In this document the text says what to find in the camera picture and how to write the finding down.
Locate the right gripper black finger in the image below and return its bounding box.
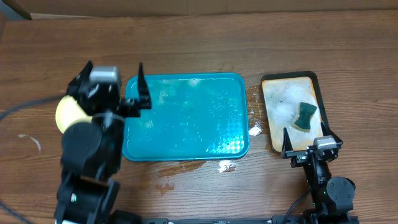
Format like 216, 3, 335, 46
321, 121, 342, 144
282, 128, 294, 152

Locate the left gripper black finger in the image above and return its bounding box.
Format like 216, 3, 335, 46
137, 62, 152, 110
67, 60, 93, 93

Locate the green and yellow sponge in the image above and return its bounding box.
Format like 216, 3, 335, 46
293, 102, 317, 133

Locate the yellow-green plate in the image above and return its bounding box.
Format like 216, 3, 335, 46
55, 95, 92, 134

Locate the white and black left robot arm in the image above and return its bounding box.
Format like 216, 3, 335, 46
54, 62, 152, 224

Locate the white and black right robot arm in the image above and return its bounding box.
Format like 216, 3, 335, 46
281, 122, 359, 224

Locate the teal plastic serving tray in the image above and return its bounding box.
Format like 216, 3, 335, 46
123, 73, 250, 161

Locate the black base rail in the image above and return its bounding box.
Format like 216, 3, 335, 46
141, 215, 310, 224

